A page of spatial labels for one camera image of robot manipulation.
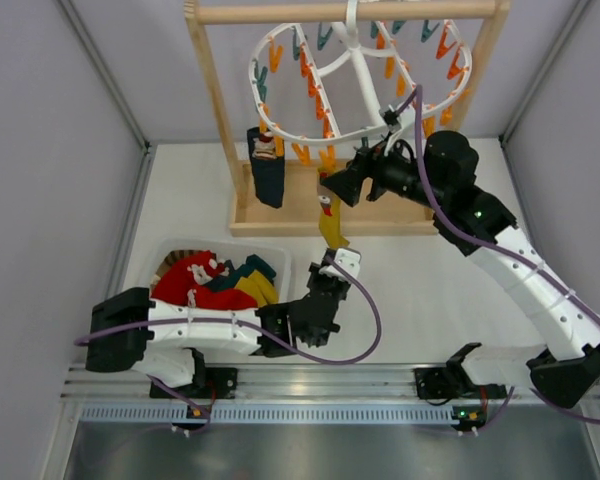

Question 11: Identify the mustard sock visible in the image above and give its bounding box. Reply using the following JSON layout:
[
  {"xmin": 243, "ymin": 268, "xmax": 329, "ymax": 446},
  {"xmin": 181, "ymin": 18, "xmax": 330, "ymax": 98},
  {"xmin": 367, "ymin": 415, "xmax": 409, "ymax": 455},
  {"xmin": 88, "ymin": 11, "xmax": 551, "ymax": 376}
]
[
  {"xmin": 235, "ymin": 271, "xmax": 279, "ymax": 307},
  {"xmin": 317, "ymin": 168, "xmax": 350, "ymax": 249}
]

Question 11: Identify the dark navy sock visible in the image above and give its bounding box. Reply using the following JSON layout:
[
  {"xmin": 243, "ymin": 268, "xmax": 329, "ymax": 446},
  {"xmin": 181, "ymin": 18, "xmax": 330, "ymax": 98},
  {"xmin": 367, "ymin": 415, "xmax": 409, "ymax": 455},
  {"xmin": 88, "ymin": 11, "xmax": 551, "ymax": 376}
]
[{"xmin": 247, "ymin": 126, "xmax": 285, "ymax": 209}]

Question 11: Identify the teal sock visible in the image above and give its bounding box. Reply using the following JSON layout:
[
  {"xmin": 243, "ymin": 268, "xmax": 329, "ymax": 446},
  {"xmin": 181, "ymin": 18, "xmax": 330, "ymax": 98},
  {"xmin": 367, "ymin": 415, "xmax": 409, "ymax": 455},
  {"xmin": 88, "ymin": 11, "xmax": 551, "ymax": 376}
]
[{"xmin": 205, "ymin": 254, "xmax": 276, "ymax": 292}]

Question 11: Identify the white round clip hanger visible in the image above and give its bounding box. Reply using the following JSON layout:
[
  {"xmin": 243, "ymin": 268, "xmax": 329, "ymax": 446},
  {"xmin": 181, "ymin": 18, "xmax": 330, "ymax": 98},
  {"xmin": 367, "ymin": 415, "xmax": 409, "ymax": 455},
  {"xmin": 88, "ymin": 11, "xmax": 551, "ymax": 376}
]
[{"xmin": 248, "ymin": 1, "xmax": 476, "ymax": 156}]

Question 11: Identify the red sock with white pattern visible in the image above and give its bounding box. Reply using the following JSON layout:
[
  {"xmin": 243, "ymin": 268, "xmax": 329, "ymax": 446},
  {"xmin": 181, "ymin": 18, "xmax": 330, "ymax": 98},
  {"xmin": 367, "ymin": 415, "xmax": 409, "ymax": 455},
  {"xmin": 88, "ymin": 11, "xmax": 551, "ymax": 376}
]
[{"xmin": 187, "ymin": 286, "xmax": 258, "ymax": 311}]

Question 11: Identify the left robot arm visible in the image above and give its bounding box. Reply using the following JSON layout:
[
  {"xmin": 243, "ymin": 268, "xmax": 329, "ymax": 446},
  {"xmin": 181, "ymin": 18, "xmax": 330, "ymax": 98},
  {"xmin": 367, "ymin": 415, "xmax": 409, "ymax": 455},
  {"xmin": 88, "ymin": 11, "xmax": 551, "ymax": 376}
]
[{"xmin": 82, "ymin": 248, "xmax": 361, "ymax": 388}]

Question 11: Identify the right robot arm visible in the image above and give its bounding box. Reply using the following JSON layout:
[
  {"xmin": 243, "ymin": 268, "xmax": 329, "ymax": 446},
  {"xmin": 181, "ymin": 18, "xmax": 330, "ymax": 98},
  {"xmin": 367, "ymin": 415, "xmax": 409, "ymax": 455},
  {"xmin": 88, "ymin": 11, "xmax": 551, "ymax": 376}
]
[{"xmin": 320, "ymin": 130, "xmax": 600, "ymax": 409}]

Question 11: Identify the wooden hanger stand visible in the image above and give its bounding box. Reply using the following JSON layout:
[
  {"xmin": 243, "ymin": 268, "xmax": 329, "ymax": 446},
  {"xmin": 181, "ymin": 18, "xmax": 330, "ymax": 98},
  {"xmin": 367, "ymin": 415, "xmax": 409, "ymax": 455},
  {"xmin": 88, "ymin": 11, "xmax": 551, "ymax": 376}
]
[{"xmin": 184, "ymin": 1, "xmax": 510, "ymax": 240}]

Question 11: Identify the white plastic basket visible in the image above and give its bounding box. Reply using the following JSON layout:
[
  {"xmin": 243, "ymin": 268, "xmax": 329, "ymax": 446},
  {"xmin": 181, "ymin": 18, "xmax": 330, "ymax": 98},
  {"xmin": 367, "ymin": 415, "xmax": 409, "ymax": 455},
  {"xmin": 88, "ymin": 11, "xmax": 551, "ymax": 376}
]
[{"xmin": 135, "ymin": 236, "xmax": 292, "ymax": 302}]

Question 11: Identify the brown striped sock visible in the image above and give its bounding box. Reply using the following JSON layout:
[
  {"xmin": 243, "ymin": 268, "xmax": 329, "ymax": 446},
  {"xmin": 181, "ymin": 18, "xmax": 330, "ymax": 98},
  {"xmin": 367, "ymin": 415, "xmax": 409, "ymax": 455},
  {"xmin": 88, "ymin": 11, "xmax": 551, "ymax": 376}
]
[{"xmin": 149, "ymin": 249, "xmax": 200, "ymax": 288}]

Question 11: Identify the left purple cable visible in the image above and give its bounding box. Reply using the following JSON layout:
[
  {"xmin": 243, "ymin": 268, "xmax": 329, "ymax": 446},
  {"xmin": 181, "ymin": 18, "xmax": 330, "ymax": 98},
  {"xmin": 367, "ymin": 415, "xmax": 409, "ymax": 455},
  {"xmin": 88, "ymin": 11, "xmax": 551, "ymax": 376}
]
[{"xmin": 73, "ymin": 254, "xmax": 384, "ymax": 434}]

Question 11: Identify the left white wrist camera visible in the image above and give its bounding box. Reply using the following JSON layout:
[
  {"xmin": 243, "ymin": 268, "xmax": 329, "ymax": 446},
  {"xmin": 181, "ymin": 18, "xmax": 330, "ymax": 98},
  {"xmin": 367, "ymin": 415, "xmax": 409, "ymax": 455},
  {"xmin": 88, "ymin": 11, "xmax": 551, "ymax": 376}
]
[{"xmin": 319, "ymin": 247, "xmax": 362, "ymax": 280}]

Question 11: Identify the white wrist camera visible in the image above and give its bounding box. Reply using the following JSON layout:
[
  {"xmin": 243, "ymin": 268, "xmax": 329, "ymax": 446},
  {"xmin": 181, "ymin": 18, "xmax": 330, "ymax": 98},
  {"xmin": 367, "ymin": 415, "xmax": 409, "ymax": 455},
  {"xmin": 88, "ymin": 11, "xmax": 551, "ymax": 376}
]
[
  {"xmin": 381, "ymin": 104, "xmax": 415, "ymax": 154},
  {"xmin": 319, "ymin": 247, "xmax": 362, "ymax": 280}
]

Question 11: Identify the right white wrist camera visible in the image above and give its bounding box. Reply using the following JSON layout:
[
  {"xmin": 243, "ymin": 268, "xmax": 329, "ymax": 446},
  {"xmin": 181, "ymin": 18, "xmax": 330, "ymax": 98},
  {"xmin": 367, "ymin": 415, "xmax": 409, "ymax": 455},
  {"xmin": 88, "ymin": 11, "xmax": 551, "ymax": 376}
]
[{"xmin": 381, "ymin": 104, "xmax": 415, "ymax": 154}]

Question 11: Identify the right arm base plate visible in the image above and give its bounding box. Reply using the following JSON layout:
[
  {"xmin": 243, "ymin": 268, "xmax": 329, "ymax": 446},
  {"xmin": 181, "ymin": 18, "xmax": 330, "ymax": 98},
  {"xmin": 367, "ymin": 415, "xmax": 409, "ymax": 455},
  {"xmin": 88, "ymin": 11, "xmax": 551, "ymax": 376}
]
[{"xmin": 414, "ymin": 367, "xmax": 507, "ymax": 406}]

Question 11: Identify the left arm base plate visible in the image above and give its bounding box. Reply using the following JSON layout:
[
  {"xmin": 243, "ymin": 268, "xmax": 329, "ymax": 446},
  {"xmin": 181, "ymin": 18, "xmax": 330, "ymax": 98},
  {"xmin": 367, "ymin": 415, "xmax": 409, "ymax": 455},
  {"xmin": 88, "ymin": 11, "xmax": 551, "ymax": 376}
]
[{"xmin": 172, "ymin": 367, "xmax": 238, "ymax": 400}]

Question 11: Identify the aluminium rail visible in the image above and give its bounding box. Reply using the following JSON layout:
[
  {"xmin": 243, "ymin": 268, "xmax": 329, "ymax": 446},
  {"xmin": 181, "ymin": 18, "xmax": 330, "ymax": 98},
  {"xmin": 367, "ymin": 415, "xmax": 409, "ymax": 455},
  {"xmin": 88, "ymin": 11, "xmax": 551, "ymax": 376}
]
[{"xmin": 59, "ymin": 363, "xmax": 600, "ymax": 426}]

